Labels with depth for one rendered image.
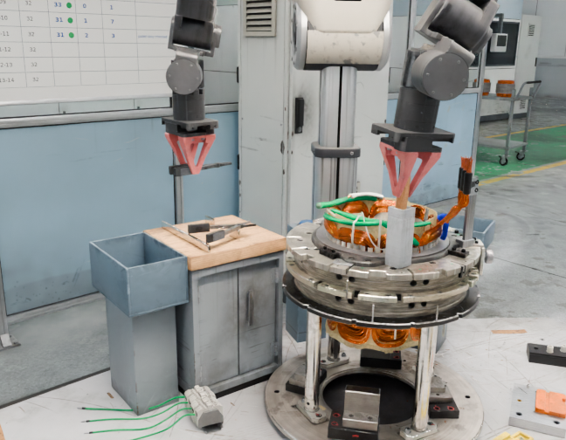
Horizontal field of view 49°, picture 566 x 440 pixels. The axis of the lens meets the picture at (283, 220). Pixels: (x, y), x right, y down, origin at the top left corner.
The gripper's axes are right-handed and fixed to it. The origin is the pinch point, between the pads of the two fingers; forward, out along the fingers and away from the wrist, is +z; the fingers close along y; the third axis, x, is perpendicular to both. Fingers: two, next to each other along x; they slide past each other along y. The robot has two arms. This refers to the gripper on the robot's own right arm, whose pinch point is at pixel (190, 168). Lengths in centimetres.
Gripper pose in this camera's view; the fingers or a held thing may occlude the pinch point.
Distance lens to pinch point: 115.7
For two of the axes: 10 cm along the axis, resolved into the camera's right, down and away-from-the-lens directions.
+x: 7.9, -1.7, 5.8
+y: 6.1, 2.4, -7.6
